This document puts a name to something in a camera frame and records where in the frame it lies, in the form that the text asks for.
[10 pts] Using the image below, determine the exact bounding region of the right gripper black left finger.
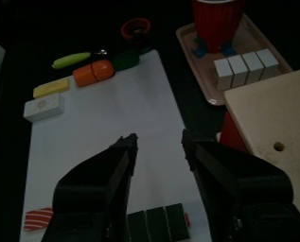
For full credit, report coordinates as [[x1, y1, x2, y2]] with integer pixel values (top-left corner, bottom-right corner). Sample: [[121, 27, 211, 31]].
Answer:
[[40, 132, 139, 242]]

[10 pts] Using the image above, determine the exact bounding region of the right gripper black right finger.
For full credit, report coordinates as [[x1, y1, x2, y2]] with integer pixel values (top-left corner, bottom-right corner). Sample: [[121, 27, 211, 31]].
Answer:
[[180, 129, 300, 242]]

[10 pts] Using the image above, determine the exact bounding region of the salmon sushi slice toy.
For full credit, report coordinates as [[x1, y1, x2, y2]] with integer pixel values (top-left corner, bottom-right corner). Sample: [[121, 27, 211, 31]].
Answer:
[[22, 206, 55, 232]]

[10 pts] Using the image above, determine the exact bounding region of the white rice block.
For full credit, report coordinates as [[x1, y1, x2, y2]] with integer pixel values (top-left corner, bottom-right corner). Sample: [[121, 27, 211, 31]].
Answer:
[[22, 93, 65, 123]]

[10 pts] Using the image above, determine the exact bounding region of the dark green sushi roll block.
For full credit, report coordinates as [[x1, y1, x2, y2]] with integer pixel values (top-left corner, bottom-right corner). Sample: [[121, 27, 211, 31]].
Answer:
[[125, 202, 191, 242]]

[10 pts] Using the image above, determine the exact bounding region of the white cutting board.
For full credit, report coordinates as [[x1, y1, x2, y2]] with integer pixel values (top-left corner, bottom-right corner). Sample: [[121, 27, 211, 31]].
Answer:
[[17, 48, 212, 242]]

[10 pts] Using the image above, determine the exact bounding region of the wooden box with red drawer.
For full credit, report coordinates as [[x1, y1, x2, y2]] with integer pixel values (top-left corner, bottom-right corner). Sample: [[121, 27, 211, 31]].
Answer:
[[218, 66, 300, 227]]

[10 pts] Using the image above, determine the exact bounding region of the yellow egg block toy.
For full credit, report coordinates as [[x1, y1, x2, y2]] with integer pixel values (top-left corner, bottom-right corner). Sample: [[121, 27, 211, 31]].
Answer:
[[32, 78, 71, 99]]

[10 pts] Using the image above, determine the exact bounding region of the orange toy carrot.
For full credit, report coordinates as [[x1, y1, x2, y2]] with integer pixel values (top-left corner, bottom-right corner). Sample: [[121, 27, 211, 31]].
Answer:
[[71, 59, 116, 88]]

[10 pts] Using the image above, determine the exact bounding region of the white sushi roll block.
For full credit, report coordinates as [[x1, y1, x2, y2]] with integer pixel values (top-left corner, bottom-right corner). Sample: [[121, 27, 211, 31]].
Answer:
[[212, 48, 281, 91]]

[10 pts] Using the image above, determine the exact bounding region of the beige serving tray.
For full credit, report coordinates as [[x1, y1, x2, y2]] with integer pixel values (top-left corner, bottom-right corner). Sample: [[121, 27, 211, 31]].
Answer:
[[174, 12, 294, 107]]

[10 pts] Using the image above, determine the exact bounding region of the light green toy vegetable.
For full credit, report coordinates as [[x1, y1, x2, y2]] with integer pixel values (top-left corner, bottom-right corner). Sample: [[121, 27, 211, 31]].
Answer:
[[51, 51, 92, 70]]

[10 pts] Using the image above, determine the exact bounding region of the green carrot top toy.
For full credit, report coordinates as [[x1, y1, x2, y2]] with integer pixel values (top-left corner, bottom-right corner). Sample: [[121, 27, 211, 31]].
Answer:
[[111, 49, 143, 72]]

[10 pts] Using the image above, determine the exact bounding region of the red ribbed plastic cup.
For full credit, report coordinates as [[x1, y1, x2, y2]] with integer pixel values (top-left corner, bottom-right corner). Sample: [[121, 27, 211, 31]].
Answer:
[[191, 0, 246, 58]]

